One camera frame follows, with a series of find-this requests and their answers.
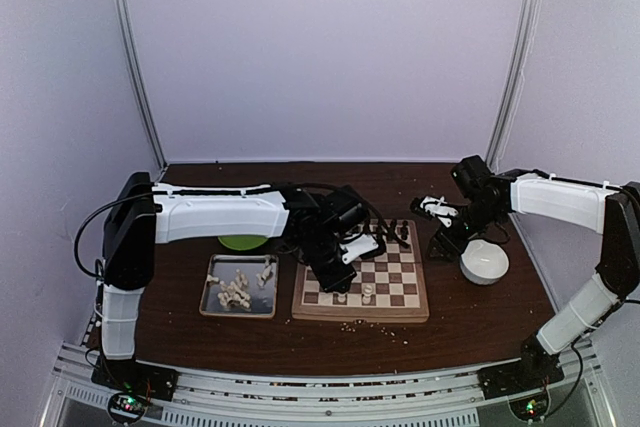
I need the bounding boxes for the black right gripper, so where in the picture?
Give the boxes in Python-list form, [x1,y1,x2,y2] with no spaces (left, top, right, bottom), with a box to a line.
[425,199,503,262]

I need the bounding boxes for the white chess king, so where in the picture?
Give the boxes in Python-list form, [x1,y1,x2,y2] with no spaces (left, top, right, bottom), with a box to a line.
[361,284,375,305]

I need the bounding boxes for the metal tray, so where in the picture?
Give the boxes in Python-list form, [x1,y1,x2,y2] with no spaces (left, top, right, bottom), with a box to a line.
[198,252,280,319]

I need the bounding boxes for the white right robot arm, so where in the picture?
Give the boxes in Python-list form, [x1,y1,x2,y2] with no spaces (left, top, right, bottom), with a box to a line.
[411,155,639,389]

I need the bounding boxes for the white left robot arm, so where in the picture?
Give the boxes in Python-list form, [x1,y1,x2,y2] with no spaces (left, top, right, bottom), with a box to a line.
[83,172,388,398]

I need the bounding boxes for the black chess pieces row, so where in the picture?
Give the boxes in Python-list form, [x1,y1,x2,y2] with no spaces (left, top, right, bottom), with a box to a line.
[349,217,412,246]

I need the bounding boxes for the wooden chess board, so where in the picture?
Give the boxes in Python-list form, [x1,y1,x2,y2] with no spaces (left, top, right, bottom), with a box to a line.
[291,220,430,324]

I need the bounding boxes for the white chess pieces pile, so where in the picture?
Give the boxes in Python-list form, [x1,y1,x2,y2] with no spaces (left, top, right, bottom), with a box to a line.
[204,255,277,312]

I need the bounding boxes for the white bowl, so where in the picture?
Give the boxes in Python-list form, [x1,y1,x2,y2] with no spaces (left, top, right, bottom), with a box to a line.
[459,239,510,286]

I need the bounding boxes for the green plate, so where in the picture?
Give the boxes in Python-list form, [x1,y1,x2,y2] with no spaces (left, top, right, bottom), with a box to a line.
[218,235,269,252]

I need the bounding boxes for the aluminium frame post right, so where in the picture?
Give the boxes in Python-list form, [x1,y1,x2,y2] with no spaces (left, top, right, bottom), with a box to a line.
[485,0,540,170]

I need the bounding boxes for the aluminium frame post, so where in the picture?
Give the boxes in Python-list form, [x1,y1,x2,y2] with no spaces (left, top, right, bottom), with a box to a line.
[485,0,540,170]
[114,0,168,171]

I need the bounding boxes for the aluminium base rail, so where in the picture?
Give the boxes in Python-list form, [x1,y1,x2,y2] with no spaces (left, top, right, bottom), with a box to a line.
[36,342,619,426]

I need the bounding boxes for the aluminium frame post left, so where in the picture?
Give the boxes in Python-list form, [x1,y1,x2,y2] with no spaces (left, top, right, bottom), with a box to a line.
[114,0,168,171]

